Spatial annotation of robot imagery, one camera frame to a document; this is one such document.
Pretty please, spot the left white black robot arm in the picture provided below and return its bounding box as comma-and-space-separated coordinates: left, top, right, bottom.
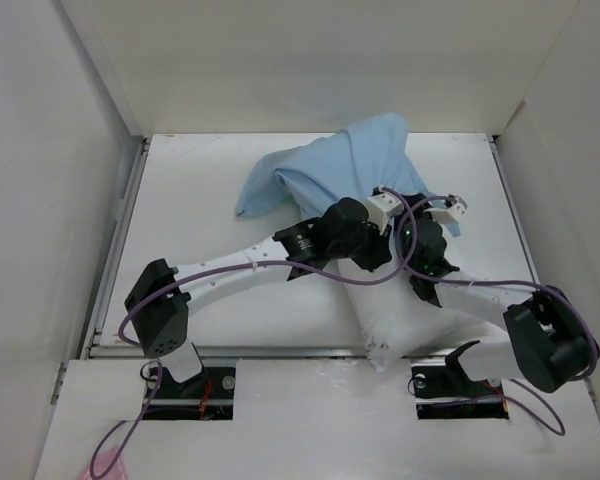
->
124, 193, 404, 397

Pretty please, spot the right aluminium rail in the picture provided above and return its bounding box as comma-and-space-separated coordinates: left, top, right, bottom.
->
487, 135, 537, 280

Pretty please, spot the pink plastic bag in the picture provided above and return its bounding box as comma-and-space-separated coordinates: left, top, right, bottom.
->
78, 446, 128, 480

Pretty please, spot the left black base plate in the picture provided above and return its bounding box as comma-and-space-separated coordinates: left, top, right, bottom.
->
156, 365, 236, 400

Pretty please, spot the aluminium rail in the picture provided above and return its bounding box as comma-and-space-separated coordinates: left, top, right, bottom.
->
75, 138, 151, 360
87, 343, 481, 359
487, 135, 537, 280

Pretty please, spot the light blue pillowcase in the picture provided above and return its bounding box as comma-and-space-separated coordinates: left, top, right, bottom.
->
235, 113, 434, 220

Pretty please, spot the front aluminium rail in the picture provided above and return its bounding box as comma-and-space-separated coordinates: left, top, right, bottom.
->
87, 343, 481, 359

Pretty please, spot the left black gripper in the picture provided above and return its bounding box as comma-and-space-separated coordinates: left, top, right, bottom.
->
328, 218, 392, 277

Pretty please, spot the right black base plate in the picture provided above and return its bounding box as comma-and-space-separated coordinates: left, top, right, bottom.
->
411, 364, 502, 399

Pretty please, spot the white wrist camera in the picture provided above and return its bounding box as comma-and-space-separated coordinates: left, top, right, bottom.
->
364, 186, 404, 227
425, 195, 468, 225

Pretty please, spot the white pillow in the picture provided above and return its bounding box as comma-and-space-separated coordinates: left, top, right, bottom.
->
318, 234, 528, 371

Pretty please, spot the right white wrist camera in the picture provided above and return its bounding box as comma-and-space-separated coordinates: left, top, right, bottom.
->
425, 195, 468, 225

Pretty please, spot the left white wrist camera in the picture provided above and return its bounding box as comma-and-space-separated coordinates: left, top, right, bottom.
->
364, 186, 404, 227

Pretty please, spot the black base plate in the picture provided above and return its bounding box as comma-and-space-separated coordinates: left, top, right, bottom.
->
156, 365, 236, 400
411, 364, 502, 399

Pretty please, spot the left aluminium rail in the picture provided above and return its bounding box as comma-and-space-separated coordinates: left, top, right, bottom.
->
75, 138, 151, 360

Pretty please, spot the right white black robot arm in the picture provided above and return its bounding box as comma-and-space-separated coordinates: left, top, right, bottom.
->
396, 194, 600, 394

